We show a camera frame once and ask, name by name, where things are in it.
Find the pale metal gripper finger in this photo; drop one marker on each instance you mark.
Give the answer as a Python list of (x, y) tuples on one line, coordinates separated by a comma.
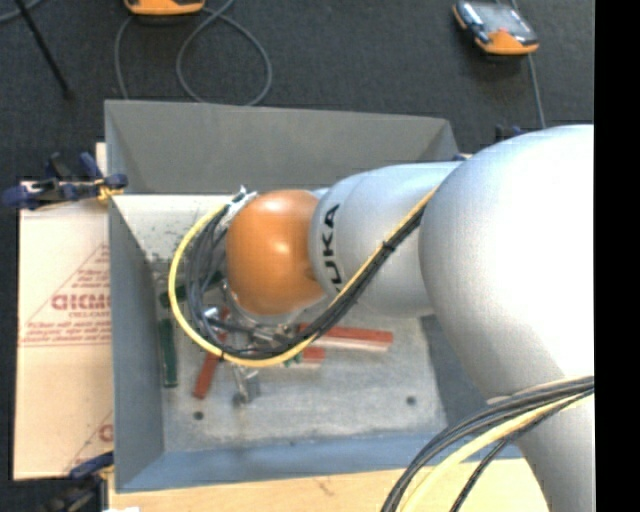
[(240, 392), (254, 386)]

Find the red-brown flat block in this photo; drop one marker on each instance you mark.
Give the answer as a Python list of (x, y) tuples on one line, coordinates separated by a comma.
[(206, 376), (357, 336), (313, 354)]

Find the grey metal bin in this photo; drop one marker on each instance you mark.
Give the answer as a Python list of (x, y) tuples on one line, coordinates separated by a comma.
[(320, 410)]

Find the dark green flat block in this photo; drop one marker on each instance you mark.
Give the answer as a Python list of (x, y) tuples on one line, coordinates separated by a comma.
[(169, 352)]

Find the brown cardboard board, red print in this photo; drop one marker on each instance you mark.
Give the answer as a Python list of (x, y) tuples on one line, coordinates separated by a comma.
[(60, 380)]

